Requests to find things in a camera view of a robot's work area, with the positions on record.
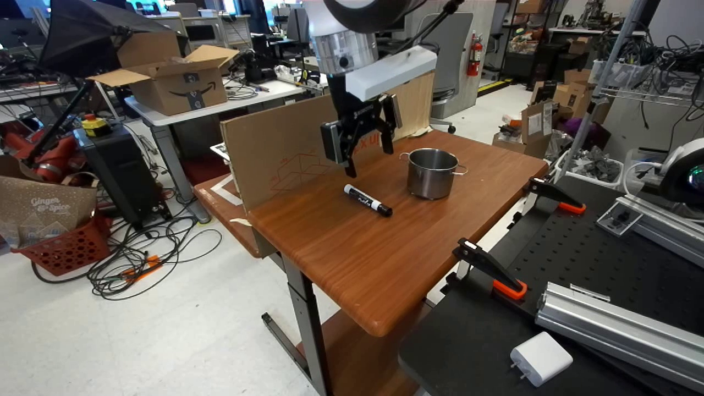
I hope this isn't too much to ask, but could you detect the silver metal pot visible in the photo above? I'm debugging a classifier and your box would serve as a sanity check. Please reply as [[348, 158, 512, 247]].
[[404, 148, 467, 201]]

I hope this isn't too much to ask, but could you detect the grey white desk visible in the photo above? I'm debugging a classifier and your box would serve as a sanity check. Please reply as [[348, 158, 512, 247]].
[[125, 80, 308, 222]]

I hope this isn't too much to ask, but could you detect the brown paper bag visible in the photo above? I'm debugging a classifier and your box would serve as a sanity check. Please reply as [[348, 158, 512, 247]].
[[0, 177, 98, 250]]

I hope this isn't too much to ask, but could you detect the black perforated breadboard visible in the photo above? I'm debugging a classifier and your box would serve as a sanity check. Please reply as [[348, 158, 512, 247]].
[[399, 179, 704, 396]]

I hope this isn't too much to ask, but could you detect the brown cardboard panel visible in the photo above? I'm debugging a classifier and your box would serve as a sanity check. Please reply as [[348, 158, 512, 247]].
[[220, 74, 435, 212]]

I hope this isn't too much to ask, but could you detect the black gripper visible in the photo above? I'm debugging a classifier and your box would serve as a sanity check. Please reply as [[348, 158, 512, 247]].
[[322, 74, 401, 179]]

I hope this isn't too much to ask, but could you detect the black orange clamp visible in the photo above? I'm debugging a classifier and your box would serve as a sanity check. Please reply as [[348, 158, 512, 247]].
[[530, 179, 588, 217], [453, 237, 528, 301]]

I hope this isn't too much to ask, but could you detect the open cardboard amazon box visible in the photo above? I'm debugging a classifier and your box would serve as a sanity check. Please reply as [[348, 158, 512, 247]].
[[93, 32, 237, 114]]

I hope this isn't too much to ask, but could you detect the far black orange clamp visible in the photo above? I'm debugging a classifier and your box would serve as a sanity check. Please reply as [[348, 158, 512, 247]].
[[530, 179, 588, 217]]

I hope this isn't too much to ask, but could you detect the white power adapter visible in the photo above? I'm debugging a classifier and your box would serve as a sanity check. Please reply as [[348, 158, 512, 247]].
[[510, 332, 575, 387]]

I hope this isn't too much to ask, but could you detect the grey office chair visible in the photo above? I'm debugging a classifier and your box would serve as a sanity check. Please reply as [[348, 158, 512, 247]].
[[421, 13, 474, 132]]

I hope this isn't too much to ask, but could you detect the red plastic basket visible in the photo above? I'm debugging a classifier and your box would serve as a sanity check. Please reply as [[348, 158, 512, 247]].
[[21, 217, 113, 275]]

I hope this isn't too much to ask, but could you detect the near black orange clamp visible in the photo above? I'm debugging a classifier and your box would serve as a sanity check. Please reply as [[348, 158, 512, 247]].
[[453, 237, 528, 301]]

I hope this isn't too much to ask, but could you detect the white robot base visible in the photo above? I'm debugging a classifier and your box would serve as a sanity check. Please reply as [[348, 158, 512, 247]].
[[622, 140, 704, 214]]

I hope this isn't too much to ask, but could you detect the wooden table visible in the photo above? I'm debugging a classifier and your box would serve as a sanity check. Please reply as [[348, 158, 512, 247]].
[[191, 131, 550, 396]]

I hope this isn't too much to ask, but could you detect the black control box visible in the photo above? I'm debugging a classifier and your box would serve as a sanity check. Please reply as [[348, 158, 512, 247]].
[[73, 123, 170, 229]]

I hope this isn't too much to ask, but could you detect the black and white marker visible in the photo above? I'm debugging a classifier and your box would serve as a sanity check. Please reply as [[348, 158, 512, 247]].
[[343, 182, 391, 219]]

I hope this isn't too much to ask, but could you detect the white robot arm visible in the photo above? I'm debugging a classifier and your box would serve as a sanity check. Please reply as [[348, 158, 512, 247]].
[[304, 0, 464, 177]]

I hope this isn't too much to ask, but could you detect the aluminium extrusion rail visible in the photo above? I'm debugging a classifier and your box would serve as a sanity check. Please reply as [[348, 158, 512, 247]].
[[535, 281, 704, 393]]

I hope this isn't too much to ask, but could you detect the red fire extinguisher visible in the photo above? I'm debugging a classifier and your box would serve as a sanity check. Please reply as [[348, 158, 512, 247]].
[[467, 34, 485, 77]]

